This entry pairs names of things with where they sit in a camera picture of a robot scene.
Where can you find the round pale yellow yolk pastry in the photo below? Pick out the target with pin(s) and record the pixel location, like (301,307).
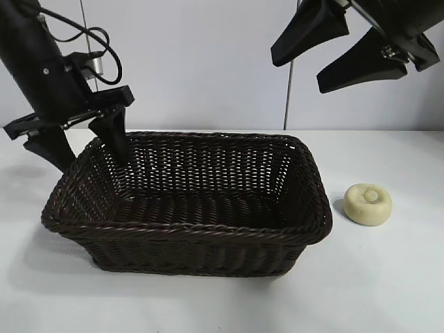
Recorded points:
(360,209)

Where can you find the dark brown wicker basket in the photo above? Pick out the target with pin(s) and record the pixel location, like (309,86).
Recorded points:
(194,243)

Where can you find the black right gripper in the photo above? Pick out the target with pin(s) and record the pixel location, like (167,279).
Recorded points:
(406,17)

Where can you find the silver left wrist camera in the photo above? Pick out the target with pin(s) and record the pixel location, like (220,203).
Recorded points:
(98,64)

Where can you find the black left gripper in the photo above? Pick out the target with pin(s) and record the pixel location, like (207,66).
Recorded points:
(55,90)

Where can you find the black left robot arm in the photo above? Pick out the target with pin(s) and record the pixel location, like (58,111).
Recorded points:
(24,34)

